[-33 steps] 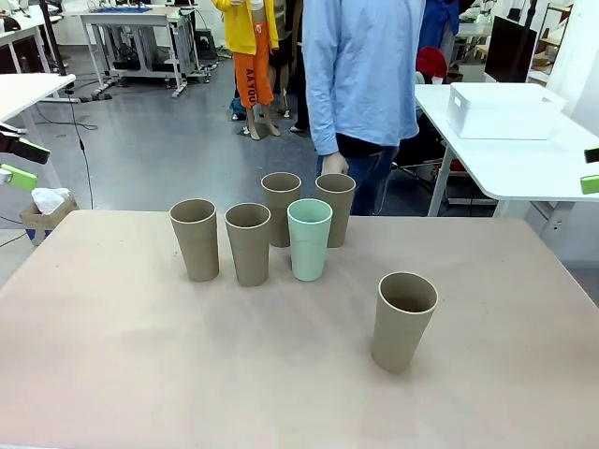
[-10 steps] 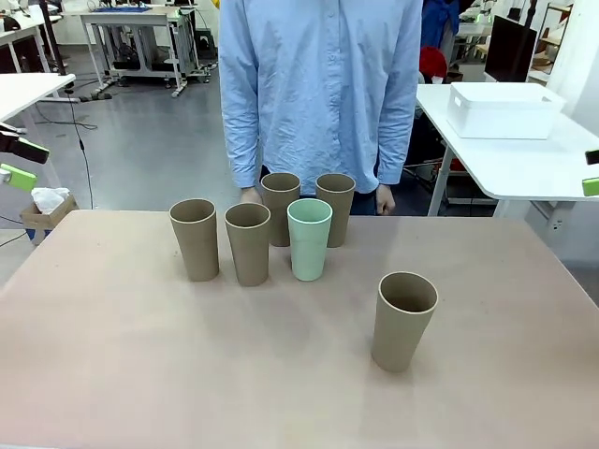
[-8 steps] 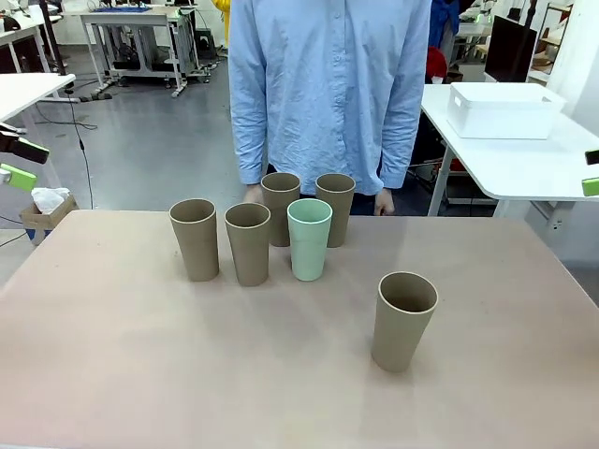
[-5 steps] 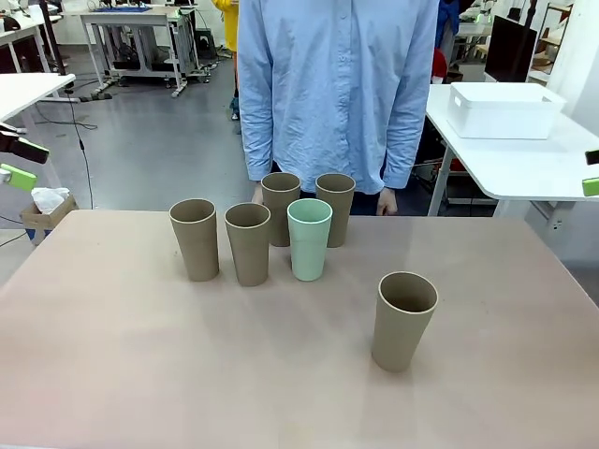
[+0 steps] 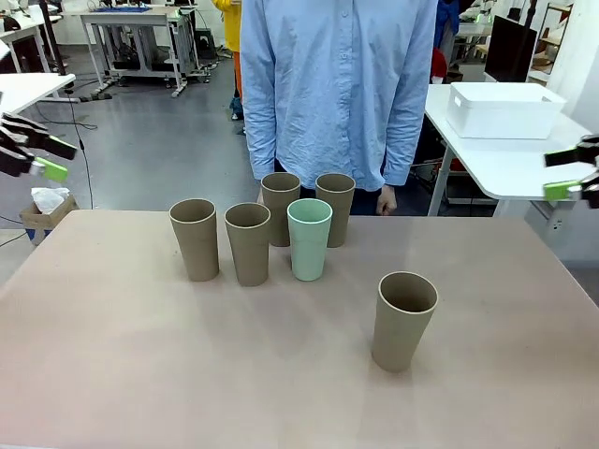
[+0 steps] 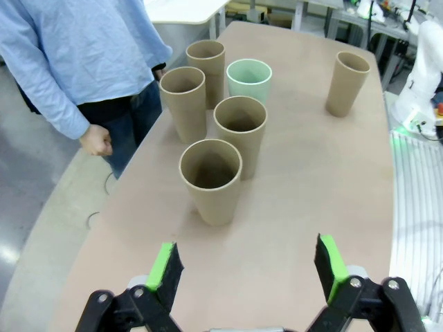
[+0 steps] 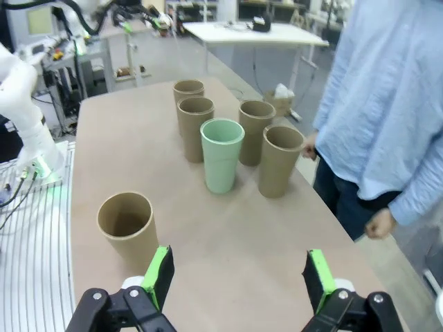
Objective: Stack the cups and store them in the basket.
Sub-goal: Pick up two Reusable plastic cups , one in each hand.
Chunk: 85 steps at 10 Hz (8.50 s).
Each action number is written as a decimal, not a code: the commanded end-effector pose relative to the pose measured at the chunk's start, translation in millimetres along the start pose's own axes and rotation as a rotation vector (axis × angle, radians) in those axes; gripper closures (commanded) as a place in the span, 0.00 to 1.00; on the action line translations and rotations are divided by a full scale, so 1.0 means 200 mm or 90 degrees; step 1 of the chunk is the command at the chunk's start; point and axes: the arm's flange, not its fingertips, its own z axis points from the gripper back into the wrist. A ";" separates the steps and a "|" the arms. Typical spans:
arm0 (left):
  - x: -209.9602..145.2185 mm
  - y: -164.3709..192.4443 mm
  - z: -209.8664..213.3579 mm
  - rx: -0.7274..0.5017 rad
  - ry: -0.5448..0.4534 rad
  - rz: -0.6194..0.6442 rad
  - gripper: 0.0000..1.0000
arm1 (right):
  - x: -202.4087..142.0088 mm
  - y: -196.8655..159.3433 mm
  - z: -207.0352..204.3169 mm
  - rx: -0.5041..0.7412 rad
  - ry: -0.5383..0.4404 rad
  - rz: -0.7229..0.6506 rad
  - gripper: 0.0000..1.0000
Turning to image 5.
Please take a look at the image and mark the blue jacket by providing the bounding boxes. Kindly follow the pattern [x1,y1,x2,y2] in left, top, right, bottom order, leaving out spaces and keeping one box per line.
[437,0,462,51]

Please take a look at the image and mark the person's left hand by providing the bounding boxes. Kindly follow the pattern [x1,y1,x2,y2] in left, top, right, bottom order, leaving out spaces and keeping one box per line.
[376,184,399,216]

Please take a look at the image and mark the person's left forearm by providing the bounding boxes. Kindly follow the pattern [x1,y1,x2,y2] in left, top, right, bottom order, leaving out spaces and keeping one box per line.
[381,83,440,188]

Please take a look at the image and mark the crumpled white paper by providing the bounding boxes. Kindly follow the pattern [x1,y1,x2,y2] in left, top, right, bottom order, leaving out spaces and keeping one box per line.
[31,186,70,212]

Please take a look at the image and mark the brown tall cup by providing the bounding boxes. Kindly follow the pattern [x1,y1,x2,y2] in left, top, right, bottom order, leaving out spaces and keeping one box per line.
[260,172,301,248]
[224,202,272,287]
[315,173,357,249]
[168,198,220,282]
[372,271,439,374]

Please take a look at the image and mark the cardboard box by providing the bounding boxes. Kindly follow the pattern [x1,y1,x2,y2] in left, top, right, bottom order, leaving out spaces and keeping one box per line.
[19,194,80,247]

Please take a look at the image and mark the thin black floor cable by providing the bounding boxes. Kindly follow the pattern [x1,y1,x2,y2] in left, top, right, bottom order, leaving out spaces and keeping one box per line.
[68,91,94,210]

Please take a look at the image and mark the grey metal workbench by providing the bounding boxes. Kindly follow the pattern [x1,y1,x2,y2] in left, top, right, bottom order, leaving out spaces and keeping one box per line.
[80,5,200,98]

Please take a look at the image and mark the red fluffy hat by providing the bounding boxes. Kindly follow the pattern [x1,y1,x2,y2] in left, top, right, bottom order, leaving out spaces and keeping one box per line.
[431,46,448,79]

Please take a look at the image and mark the white desk with black frame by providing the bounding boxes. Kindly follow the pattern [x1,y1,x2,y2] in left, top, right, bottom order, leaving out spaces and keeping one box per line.
[0,13,65,74]

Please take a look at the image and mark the person in blue shirt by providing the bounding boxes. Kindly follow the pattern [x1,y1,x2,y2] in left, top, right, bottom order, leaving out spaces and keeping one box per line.
[240,0,440,217]

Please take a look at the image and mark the black monitor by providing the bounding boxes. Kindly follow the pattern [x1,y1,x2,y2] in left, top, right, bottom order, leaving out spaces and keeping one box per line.
[484,14,538,84]

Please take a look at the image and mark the mannequin yellow jacket orange shorts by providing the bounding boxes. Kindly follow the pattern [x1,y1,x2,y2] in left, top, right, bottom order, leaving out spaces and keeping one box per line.
[210,0,247,135]

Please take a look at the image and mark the black chair frame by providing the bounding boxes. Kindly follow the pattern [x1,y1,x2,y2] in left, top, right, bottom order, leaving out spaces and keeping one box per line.
[411,125,469,216]

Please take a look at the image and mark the person's right forearm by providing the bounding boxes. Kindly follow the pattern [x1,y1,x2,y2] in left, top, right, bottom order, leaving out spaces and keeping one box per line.
[241,83,278,181]

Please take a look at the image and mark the black stand pole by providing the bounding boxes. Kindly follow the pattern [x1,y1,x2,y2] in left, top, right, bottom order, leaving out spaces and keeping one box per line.
[39,0,80,102]

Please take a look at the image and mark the mint green tall cup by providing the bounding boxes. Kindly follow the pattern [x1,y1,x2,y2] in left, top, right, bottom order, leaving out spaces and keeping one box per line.
[286,198,334,282]

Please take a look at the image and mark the wooden shelf unit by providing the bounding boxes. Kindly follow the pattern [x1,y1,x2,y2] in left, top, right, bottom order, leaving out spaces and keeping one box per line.
[528,2,575,85]

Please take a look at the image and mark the white plastic basket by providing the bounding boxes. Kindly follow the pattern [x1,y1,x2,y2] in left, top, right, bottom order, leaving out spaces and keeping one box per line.
[445,81,568,140]

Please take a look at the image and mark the white side table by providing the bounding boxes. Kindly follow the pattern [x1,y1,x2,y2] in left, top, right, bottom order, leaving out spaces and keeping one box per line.
[423,83,599,219]

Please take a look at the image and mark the white desk with legs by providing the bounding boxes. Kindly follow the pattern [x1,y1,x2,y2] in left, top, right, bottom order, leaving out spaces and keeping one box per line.
[0,73,77,116]

